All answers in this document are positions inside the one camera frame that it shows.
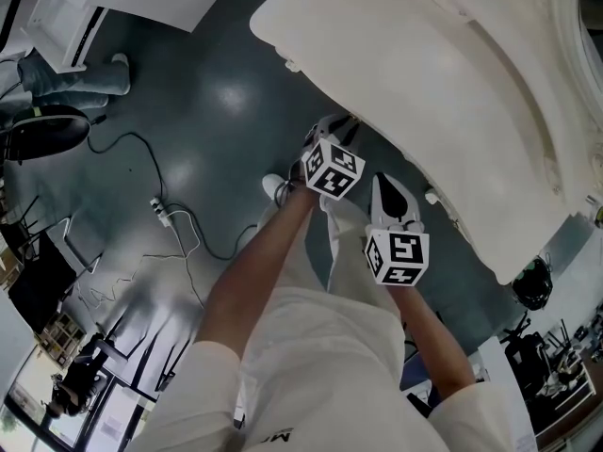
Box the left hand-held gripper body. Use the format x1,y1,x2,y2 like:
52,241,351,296
301,113,367,202

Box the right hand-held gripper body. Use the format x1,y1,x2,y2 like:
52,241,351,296
365,171,431,287

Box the person's right forearm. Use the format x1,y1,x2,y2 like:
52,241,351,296
390,282,476,397

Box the person's left forearm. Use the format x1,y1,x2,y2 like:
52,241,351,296
196,188,316,347

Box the white dressing table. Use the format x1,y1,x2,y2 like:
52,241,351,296
249,0,597,286

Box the person's white trousers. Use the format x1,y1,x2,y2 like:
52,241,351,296
256,194,395,300

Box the person's white shoe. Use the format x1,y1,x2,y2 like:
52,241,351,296
261,172,293,204

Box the black helmet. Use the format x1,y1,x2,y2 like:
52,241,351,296
512,257,553,311

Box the person's white shirt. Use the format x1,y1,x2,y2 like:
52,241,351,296
122,285,538,452

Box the black swivel chair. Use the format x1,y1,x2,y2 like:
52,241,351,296
499,311,574,397

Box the white power strip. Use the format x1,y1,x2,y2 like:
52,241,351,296
149,196,173,228

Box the black office chair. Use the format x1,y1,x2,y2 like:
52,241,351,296
0,105,91,163

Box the white cabinet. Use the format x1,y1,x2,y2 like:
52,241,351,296
25,0,109,73

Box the thin white cable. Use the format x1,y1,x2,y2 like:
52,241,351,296
76,208,207,309

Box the black cable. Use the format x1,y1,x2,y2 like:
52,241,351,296
86,116,259,262

